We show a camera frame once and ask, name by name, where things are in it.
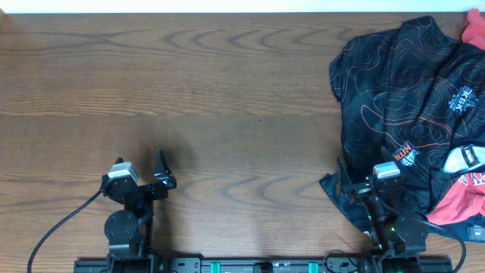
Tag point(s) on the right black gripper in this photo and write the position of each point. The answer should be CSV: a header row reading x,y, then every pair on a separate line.
x,y
363,189

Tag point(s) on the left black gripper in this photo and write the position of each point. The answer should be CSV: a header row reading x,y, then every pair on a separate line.
x,y
162,174

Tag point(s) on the black orange patterned jersey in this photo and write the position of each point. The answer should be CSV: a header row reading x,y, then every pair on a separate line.
x,y
420,94

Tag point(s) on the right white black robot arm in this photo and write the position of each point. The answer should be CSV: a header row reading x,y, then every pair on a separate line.
x,y
395,231

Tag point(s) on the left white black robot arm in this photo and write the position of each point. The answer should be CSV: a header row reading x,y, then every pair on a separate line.
x,y
129,230

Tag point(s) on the red printed t-shirt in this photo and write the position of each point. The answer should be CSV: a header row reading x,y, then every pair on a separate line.
x,y
465,198

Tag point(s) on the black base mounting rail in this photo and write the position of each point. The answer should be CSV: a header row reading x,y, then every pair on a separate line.
x,y
330,264

